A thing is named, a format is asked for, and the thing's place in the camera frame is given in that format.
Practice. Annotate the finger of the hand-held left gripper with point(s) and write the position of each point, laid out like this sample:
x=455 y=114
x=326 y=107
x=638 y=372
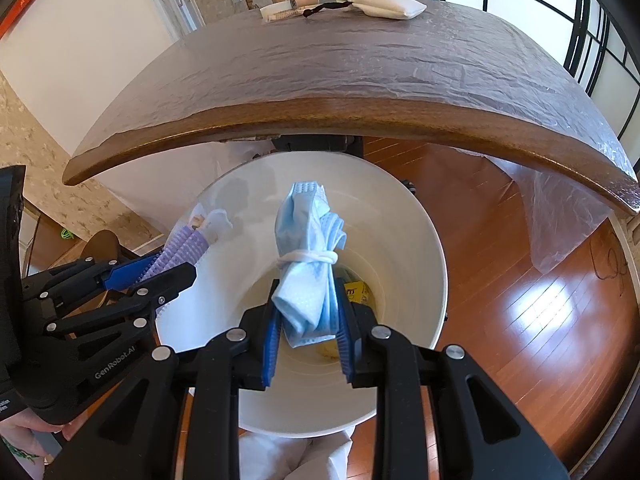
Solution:
x=125 y=276
x=170 y=280

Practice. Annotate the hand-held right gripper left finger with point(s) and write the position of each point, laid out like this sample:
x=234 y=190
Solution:
x=270 y=345

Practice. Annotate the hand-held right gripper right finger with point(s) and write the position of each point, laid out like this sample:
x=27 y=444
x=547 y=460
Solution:
x=345 y=330

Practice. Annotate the lilac dotted cloth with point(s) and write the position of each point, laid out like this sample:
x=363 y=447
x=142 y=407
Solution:
x=185 y=250

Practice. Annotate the blue face mask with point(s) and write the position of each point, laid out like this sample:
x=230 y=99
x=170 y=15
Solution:
x=305 y=260

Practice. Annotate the white plastic bin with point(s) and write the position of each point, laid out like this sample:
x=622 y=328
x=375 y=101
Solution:
x=400 y=260

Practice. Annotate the person's left forearm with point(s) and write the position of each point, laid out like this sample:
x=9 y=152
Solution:
x=17 y=452

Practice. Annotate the person's left hand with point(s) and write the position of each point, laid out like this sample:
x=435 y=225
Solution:
x=27 y=422

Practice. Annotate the yellow packet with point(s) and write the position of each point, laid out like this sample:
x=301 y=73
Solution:
x=360 y=290

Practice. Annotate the person's white trousers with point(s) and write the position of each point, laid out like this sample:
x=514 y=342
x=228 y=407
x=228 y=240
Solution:
x=265 y=455

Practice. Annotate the wooden table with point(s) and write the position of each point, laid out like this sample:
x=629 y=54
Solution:
x=300 y=120

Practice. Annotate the white wardrobe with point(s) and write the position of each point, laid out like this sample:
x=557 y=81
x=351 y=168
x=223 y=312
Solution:
x=165 y=5

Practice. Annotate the white tape roll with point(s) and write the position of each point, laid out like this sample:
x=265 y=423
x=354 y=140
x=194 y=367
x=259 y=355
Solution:
x=274 y=11

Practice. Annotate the white cloth pouch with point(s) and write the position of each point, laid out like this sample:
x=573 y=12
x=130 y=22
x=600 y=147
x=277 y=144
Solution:
x=385 y=5

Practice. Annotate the black framed sliding door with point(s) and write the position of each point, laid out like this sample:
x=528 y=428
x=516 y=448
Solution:
x=574 y=35

